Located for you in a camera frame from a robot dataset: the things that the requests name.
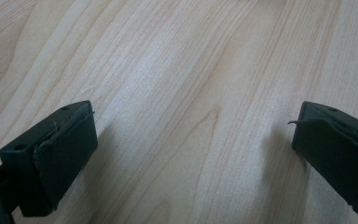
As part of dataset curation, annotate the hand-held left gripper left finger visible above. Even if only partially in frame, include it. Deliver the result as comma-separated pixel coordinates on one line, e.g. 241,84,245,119
0,100,99,218

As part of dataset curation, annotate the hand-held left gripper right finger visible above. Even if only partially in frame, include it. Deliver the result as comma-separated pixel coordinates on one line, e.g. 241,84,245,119
287,101,358,219

